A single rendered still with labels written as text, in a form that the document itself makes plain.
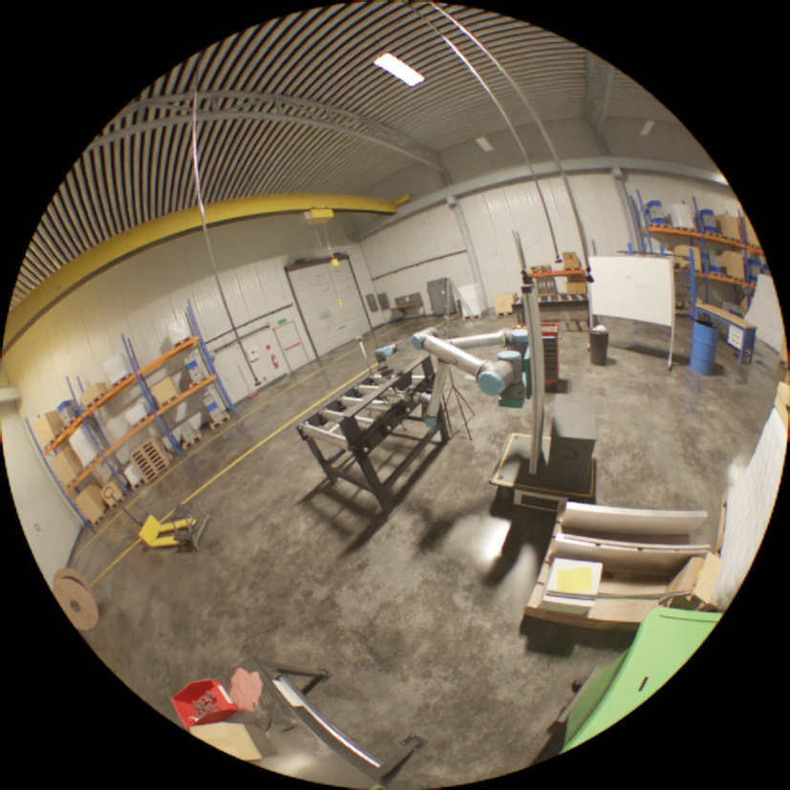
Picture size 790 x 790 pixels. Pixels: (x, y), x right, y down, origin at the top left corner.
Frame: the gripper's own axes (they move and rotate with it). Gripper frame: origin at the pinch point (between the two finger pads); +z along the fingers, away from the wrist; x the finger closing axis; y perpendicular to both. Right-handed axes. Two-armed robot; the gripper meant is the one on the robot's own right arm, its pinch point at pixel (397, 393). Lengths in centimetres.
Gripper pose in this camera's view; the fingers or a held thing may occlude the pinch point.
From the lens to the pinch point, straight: 212.2
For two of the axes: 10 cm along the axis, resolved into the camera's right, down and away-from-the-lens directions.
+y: 3.2, 4.8, 8.1
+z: -8.7, -1.9, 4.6
